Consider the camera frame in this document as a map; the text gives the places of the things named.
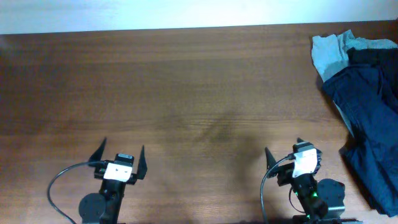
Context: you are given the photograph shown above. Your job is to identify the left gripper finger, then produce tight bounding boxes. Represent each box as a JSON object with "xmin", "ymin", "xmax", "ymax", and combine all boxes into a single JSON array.
[
  {"xmin": 88, "ymin": 138, "xmax": 107, "ymax": 167},
  {"xmin": 136, "ymin": 146, "xmax": 147, "ymax": 180}
]

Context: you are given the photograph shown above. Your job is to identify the navy blue shorts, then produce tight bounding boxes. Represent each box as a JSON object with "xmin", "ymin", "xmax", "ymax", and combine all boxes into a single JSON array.
[{"xmin": 322, "ymin": 64, "xmax": 397, "ymax": 217}]

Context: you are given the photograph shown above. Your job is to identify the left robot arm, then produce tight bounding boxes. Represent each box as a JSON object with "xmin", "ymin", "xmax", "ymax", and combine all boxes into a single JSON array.
[{"xmin": 78, "ymin": 140, "xmax": 147, "ymax": 224}]

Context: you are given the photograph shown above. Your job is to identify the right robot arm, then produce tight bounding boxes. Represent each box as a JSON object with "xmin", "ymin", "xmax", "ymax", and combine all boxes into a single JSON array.
[{"xmin": 260, "ymin": 138, "xmax": 328, "ymax": 223}]

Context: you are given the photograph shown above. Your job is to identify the light grey shirt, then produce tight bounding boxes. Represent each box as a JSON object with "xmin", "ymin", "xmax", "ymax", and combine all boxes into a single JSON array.
[{"xmin": 312, "ymin": 30, "xmax": 397, "ymax": 150}]

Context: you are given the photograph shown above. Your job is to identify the black garment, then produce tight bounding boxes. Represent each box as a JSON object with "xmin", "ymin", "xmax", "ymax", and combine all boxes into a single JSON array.
[{"xmin": 347, "ymin": 48, "xmax": 397, "ymax": 112}]

